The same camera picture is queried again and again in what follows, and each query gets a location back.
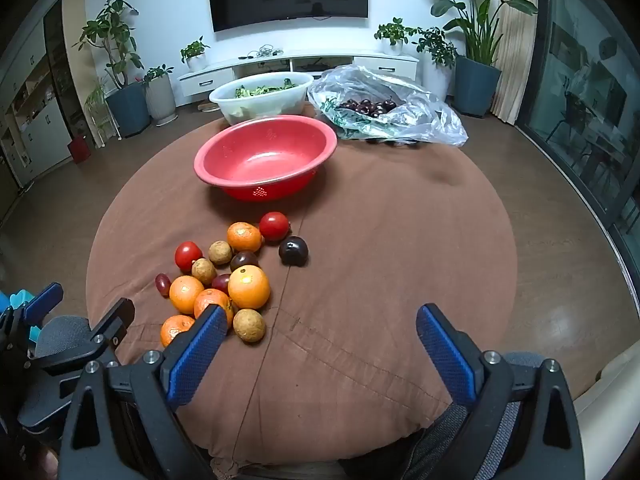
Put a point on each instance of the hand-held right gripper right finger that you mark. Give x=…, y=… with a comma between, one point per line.
x=445, y=360

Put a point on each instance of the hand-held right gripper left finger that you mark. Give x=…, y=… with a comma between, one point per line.
x=192, y=360

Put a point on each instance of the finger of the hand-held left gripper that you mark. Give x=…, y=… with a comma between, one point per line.
x=42, y=301
x=112, y=322

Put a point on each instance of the mandarin orange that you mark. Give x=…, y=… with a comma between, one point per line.
x=174, y=331
x=244, y=236
x=210, y=302

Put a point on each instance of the oval red grape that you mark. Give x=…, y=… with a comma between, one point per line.
x=162, y=283

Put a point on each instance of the small brown kiwi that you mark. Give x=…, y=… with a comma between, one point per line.
x=204, y=271
x=220, y=252
x=249, y=326

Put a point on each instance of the smooth round orange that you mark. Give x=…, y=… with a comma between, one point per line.
x=186, y=294

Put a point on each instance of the dark red grape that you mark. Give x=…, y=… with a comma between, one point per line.
x=220, y=282

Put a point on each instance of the large yellow orange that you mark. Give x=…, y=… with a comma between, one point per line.
x=248, y=287

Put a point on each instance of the small red tomato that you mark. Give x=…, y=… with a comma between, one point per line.
x=188, y=255

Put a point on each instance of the small dark plum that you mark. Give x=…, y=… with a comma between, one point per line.
x=245, y=259

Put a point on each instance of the large dark plum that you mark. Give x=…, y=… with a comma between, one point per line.
x=292, y=251

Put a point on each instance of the large red tomato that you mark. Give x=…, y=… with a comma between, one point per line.
x=274, y=225

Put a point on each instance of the red plastic basin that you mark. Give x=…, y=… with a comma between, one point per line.
x=260, y=160

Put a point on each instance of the teal plastic object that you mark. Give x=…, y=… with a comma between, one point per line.
x=20, y=300

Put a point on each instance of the red bin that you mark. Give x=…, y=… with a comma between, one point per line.
x=80, y=150

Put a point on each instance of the cream sofa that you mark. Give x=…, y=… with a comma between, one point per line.
x=610, y=385

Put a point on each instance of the small plant on stand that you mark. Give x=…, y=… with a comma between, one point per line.
x=97, y=102

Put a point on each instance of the tall plant in blue pot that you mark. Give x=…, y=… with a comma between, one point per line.
x=129, y=110

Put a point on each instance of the plant in grey pot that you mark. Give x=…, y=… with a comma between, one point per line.
x=160, y=100

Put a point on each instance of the wooden board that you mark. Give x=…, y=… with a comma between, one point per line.
x=207, y=107

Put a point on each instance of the clear plastic bag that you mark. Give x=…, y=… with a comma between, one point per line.
x=425, y=115

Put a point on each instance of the white television cabinet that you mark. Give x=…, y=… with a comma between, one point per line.
x=200, y=80

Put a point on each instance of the white plastic bowl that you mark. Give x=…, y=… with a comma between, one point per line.
x=260, y=105

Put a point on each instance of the pile of dark cherries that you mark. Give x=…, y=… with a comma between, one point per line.
x=367, y=107

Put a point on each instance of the small plant in white pot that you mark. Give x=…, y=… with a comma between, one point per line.
x=196, y=62

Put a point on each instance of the green leafy vegetables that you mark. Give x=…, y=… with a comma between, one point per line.
x=260, y=90

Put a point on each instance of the broad-leaf plant in blue pot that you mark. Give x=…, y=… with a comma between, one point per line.
x=477, y=85

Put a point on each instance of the glass sliding door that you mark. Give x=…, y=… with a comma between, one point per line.
x=575, y=85

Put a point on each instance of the beige curtain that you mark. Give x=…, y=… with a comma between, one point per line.
x=517, y=60

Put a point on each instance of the leafy plant in white pot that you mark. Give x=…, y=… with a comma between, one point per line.
x=437, y=50

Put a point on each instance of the bushy plant in white pot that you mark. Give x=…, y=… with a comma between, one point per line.
x=392, y=47

